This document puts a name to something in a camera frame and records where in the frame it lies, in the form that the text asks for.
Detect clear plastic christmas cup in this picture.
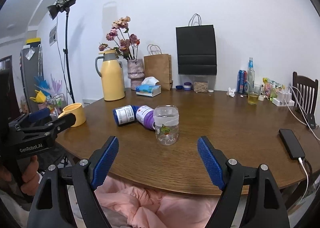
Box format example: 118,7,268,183
153,105,179,146

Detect person's left hand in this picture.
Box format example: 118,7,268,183
1,155,40,196

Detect yellow ceramic mug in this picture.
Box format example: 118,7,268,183
57,102,87,128

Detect grey refrigerator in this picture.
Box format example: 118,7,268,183
20,41,41,112

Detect pink blanket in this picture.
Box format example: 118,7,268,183
95,177,219,227

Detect black smartphone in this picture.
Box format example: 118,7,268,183
278,129,305,160

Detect blue white pill bottle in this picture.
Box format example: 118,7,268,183
112,105,138,126

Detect yellow thermos jug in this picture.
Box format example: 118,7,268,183
95,49,125,101

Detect purple pill bottle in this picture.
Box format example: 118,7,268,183
136,105,155,130

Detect glass of yellow liquid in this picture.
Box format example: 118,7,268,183
247,84,261,105

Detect crumpled white tissue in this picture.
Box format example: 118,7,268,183
227,88,236,97

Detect white power strip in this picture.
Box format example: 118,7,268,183
272,89,295,107

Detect black power adapter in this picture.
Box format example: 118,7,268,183
306,114,317,129

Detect colourful snack packets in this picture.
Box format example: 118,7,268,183
261,77,285,101

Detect pink ceramic vase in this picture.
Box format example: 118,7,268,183
127,59,145,90

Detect clear jar of grains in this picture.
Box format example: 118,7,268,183
193,76,208,93

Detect blue soda can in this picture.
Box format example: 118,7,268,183
236,70,247,94

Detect small purple white jar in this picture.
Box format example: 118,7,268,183
183,82,192,91

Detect blue tissue box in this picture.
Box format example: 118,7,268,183
136,77,161,97

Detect clear glass bottle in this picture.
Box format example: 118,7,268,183
247,57,255,93

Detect dried pink flowers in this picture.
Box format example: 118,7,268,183
98,16,140,60

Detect dark wooden chair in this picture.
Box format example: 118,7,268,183
292,71,319,115

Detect studio light on stand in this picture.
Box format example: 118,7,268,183
47,0,78,104

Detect brown paper bag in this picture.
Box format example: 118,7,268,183
144,44,173,91

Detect black paper bag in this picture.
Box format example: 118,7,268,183
176,13,217,76

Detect white charging cable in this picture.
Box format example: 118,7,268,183
297,157,311,209

